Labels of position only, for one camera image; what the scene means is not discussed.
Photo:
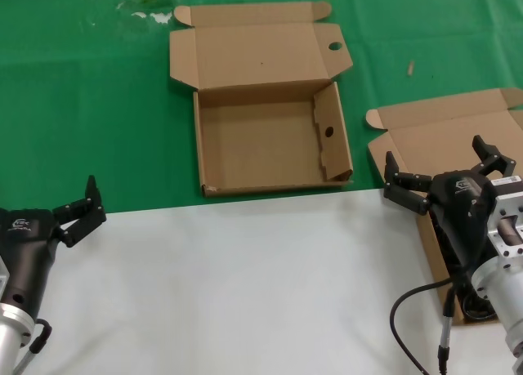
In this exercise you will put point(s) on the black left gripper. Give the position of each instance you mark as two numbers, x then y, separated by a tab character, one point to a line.
24	244

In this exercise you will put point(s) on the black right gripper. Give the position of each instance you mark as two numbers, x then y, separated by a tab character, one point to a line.
461	203

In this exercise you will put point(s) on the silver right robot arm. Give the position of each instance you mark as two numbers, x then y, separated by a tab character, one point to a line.
506	301

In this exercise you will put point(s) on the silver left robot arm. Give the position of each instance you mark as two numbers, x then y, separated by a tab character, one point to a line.
8	334

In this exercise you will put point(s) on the open cardboard box with hole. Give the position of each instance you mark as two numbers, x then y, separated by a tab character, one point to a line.
261	146

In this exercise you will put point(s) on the small wooden stick piece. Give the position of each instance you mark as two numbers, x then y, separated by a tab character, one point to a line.
411	68

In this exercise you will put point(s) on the green table mat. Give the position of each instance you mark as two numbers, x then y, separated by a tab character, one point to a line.
81	105

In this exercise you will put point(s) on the black wrist camera with label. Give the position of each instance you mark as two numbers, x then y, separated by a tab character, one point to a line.
508	181

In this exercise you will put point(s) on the silver camera mount bracket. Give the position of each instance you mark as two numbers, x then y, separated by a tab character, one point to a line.
508	224

